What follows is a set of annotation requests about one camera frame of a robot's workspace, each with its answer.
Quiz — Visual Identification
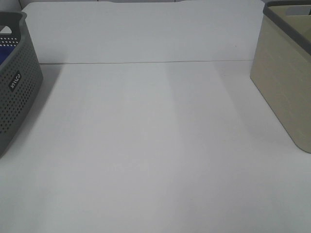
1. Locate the blue microfiber towel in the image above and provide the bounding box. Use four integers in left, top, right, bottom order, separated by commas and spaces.
0, 35, 19, 64

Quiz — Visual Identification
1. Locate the grey perforated plastic basket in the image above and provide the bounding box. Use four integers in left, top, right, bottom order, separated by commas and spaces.
0, 11, 43, 154

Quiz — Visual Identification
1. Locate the beige plastic storage bin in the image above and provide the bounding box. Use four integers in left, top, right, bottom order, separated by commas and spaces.
250, 0, 311, 152

